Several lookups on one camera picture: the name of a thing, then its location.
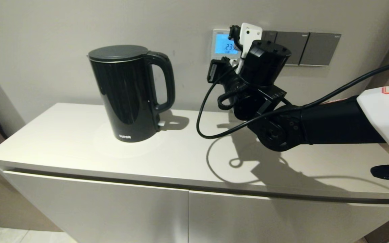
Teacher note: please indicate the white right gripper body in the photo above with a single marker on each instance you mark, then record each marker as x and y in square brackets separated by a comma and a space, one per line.
[250, 32]

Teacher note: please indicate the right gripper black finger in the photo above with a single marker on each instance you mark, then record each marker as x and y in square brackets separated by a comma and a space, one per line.
[232, 35]
[238, 37]

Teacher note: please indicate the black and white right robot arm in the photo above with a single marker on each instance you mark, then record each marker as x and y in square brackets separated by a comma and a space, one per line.
[333, 121]

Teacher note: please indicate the white thermostat with blue screen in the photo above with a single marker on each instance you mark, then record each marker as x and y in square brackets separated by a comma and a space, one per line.
[219, 44]

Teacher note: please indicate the black electric kettle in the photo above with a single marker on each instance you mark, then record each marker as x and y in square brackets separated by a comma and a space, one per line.
[127, 101]

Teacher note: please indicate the white cabinet door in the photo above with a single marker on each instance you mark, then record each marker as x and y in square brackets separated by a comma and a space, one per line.
[96, 212]
[282, 222]

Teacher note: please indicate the white cabinet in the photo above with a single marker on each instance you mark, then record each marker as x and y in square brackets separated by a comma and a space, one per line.
[79, 155]

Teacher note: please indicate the grey triple rocker wall switch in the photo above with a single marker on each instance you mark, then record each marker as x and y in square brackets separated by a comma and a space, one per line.
[269, 35]

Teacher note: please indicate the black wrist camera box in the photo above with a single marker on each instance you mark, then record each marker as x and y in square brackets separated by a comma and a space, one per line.
[216, 71]

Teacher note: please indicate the grey single wall switch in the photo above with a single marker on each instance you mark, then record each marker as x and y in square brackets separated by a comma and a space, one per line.
[297, 47]
[319, 49]

